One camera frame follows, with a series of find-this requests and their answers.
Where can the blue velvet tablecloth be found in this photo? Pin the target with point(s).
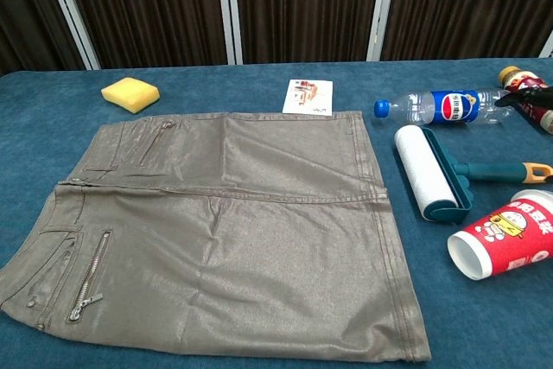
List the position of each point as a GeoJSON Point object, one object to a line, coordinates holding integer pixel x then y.
{"type": "Point", "coordinates": [216, 88]}

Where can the yellow sponge block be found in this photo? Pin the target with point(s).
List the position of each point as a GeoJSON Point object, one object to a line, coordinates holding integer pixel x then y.
{"type": "Point", "coordinates": [129, 93]}

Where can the grey metallic skirt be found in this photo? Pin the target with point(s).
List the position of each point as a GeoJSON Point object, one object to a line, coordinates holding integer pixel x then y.
{"type": "Point", "coordinates": [259, 235]}

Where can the teal white lint roller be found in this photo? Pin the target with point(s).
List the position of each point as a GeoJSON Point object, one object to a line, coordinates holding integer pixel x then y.
{"type": "Point", "coordinates": [423, 170]}

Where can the red printed paper cup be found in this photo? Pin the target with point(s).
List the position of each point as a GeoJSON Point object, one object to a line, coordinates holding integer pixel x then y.
{"type": "Point", "coordinates": [505, 235]}

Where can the white screen frame post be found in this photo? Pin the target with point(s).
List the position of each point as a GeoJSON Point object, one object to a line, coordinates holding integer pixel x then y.
{"type": "Point", "coordinates": [381, 10]}
{"type": "Point", "coordinates": [229, 10]}
{"type": "Point", "coordinates": [71, 10]}
{"type": "Point", "coordinates": [548, 47]}

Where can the clear Pepsi plastic bottle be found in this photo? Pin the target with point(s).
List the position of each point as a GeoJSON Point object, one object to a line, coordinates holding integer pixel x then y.
{"type": "Point", "coordinates": [453, 106]}

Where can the brown coffee drink bottle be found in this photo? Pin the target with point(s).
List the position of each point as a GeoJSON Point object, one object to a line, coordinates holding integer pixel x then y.
{"type": "Point", "coordinates": [523, 79]}

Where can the dark brown screen panel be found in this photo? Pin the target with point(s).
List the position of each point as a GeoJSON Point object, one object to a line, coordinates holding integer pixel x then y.
{"type": "Point", "coordinates": [26, 14]}
{"type": "Point", "coordinates": [151, 10]}
{"type": "Point", "coordinates": [466, 6]}
{"type": "Point", "coordinates": [307, 10]}

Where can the white printed card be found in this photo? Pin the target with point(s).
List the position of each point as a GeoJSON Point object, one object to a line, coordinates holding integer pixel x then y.
{"type": "Point", "coordinates": [307, 97]}

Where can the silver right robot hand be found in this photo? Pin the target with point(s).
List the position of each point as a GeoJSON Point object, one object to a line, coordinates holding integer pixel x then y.
{"type": "Point", "coordinates": [529, 97]}

